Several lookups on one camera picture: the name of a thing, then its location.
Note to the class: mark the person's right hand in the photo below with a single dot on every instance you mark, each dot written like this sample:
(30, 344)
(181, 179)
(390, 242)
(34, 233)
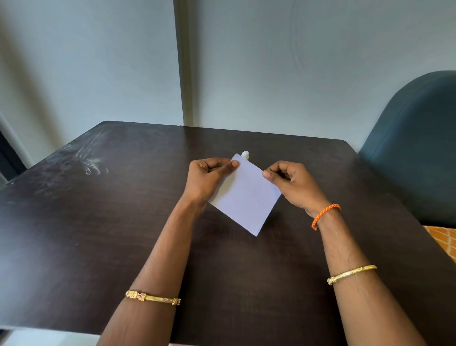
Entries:
(299, 189)

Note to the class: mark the person's left hand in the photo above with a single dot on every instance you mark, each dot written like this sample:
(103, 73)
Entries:
(203, 181)

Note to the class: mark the person's right thumb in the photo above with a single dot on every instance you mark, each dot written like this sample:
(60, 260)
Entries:
(272, 178)

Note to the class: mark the person's left thumb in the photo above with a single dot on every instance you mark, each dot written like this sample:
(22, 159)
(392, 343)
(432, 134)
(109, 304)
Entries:
(228, 168)

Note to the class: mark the white paper sheet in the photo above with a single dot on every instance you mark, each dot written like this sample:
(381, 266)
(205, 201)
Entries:
(245, 196)
(46, 337)

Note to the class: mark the person's right forearm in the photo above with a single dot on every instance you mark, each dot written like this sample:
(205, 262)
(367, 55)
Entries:
(359, 281)

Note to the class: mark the person's left forearm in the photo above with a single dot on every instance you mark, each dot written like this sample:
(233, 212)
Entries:
(156, 278)

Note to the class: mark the plain gold bangle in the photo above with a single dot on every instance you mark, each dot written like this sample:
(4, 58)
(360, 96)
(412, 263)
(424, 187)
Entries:
(351, 274)

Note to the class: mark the teal upholstered chair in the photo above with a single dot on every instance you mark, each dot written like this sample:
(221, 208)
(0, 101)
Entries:
(416, 149)

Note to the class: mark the gold bangle with pink stone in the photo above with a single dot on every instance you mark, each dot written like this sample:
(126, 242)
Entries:
(153, 297)

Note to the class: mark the orange patterned cloth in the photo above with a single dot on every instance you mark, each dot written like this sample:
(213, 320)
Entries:
(443, 240)

